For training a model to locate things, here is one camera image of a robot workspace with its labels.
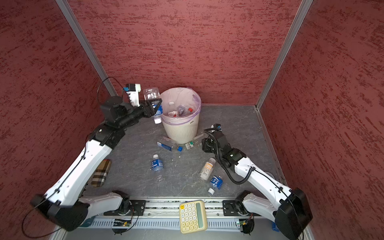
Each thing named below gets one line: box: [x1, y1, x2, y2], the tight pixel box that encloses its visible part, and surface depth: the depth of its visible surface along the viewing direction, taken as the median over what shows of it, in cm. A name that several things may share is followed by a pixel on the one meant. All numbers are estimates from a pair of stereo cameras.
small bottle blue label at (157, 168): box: [151, 154, 164, 182], surface depth 85 cm
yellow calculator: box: [179, 200, 208, 234], surface depth 71 cm
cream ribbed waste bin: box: [163, 111, 201, 145], surface depth 89 cm
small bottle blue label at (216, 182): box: [208, 175, 224, 195], surface depth 79 cm
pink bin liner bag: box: [160, 87, 202, 125], surface depth 92 cm
